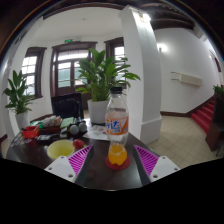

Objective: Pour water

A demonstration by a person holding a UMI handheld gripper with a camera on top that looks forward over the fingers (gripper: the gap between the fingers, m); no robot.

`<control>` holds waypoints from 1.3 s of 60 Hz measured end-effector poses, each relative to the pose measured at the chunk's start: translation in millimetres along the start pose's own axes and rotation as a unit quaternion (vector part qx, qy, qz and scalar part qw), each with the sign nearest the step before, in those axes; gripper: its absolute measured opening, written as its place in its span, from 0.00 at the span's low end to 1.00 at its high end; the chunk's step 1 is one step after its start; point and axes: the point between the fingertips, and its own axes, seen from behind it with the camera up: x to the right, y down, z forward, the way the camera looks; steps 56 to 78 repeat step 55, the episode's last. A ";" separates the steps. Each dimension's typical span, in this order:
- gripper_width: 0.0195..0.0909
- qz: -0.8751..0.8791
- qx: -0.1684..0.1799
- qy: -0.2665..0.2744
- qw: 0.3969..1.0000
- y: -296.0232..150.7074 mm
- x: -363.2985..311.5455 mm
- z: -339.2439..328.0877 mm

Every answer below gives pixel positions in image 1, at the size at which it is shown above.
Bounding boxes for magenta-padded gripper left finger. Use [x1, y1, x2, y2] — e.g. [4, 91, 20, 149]
[44, 143, 96, 186]

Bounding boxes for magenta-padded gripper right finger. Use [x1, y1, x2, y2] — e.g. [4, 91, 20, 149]
[132, 143, 182, 186]

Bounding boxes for orange soda plastic bottle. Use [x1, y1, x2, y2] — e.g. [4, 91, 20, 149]
[104, 86, 130, 167]

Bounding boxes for flat round red coaster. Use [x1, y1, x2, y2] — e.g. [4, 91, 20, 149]
[105, 153, 132, 171]

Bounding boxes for black binoculars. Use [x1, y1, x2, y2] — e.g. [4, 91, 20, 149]
[68, 117, 88, 136]

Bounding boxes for printed magazine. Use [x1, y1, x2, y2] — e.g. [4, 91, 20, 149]
[82, 124, 111, 142]

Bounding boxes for plain green packet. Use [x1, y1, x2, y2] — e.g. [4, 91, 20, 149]
[59, 116, 76, 130]

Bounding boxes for tray of wrapped snacks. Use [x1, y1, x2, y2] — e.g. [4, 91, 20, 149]
[39, 114, 63, 134]

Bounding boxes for large plant in white pot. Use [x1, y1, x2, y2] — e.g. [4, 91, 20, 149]
[74, 48, 142, 125]

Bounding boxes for black chair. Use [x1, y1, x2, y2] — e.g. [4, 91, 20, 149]
[50, 92, 85, 120]

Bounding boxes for green white snack packet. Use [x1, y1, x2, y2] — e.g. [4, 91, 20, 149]
[29, 119, 45, 130]

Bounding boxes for red plastic box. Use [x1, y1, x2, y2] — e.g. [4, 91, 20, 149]
[21, 125, 41, 139]

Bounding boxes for small plant in white pot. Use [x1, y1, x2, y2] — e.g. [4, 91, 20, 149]
[2, 69, 36, 130]

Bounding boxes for red carpeted staircase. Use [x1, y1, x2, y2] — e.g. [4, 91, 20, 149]
[190, 95, 216, 135]

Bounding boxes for dark wooden glazed door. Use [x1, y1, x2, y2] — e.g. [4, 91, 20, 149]
[49, 40, 98, 98]

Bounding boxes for small leafy plant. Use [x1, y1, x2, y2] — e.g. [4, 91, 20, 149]
[212, 84, 224, 98]

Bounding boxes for dark-framed window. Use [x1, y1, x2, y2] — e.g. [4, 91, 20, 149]
[103, 36, 126, 81]
[20, 46, 48, 100]

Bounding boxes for pillar-mounted lamp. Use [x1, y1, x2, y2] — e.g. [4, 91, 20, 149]
[139, 12, 152, 23]

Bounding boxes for yellow cup with red handle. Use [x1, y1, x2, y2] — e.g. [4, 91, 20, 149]
[46, 138, 86, 161]

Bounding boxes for white wall-mounted unit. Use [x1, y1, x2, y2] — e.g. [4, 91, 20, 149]
[170, 70, 204, 88]

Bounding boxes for glowing wall lamp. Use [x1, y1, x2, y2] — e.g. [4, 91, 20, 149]
[156, 42, 168, 54]

